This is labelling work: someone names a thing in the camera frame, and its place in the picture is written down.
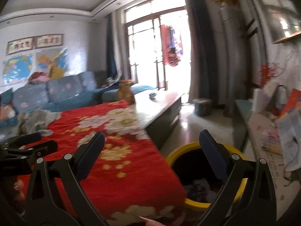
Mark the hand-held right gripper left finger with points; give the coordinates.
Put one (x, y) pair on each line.
(90, 155)

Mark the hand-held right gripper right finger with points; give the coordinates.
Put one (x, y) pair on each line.
(212, 155)

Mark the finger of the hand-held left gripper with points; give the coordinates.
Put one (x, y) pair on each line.
(23, 139)
(37, 148)

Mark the yellow trash bin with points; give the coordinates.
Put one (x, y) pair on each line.
(178, 149)

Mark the person's left hand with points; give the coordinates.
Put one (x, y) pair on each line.
(17, 189)

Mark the person's right hand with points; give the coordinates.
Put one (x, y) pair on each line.
(151, 222)

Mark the light blue crumpled cloth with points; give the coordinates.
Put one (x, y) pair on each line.
(37, 120)

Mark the blue storage box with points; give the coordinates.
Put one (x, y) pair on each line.
(202, 107)

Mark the glass television stand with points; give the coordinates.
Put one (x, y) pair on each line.
(258, 134)

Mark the red floral blanket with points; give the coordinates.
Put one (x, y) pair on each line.
(141, 169)

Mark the red pink clothes pile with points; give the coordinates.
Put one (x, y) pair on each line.
(38, 77)

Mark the blue patterned sofa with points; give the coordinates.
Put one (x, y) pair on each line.
(65, 87)

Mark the low coffee table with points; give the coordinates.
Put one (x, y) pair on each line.
(162, 108)

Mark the world map poster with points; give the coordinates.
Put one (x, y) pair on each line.
(17, 69)

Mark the white paper roll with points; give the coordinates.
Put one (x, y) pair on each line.
(258, 101)

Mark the orange cat-shaped paper bag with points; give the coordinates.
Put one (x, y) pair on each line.
(127, 93)

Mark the yellow cloth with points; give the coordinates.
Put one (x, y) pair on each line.
(56, 71)

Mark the printed paper sheets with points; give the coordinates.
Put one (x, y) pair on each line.
(290, 139)

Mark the colourful country map poster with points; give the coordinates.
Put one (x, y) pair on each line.
(47, 60)

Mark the small blue object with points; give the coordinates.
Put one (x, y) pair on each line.
(152, 95)

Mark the framed cartoon picture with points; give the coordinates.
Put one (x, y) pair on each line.
(49, 41)
(20, 46)

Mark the grey standing air conditioner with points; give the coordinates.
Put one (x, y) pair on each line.
(228, 63)

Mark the red printed book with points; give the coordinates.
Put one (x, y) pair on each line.
(292, 103)

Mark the red berry branches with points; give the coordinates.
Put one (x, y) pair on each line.
(269, 73)

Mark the dark grey curtain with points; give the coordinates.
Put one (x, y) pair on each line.
(202, 47)

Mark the dark blue curtain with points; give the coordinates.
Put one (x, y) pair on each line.
(111, 44)

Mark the hanging laundry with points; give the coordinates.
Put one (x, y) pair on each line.
(170, 44)

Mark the balcony glass door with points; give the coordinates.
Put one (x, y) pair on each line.
(143, 47)

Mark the wall television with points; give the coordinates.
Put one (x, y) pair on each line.
(279, 11)

